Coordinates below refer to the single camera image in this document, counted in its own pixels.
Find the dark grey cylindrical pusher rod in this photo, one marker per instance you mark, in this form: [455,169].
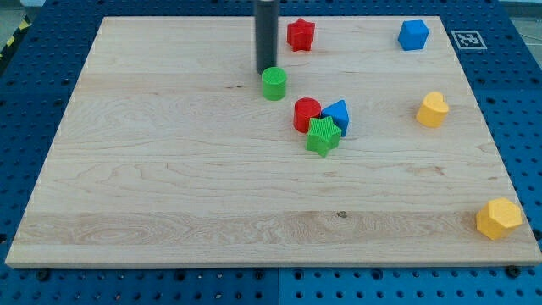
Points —
[266,15]

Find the blue triangle block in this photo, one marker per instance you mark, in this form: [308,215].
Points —
[339,113]

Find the red star block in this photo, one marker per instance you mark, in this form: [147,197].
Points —
[300,35]

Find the green cylinder block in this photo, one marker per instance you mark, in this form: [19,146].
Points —
[274,83]

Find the red cylinder block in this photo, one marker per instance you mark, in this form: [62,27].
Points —
[305,109]

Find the green star block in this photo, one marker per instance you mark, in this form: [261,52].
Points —
[323,135]

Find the blue cube block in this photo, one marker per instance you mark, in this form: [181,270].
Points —
[413,35]

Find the light wooden board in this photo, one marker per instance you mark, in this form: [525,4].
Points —
[168,156]

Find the yellow heart block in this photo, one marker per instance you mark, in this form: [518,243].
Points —
[433,110]

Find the white fiducial marker tag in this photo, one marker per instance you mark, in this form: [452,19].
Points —
[468,40]

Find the yellow hexagon block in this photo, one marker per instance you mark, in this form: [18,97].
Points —
[498,218]

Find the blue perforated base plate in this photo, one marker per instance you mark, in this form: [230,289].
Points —
[40,70]

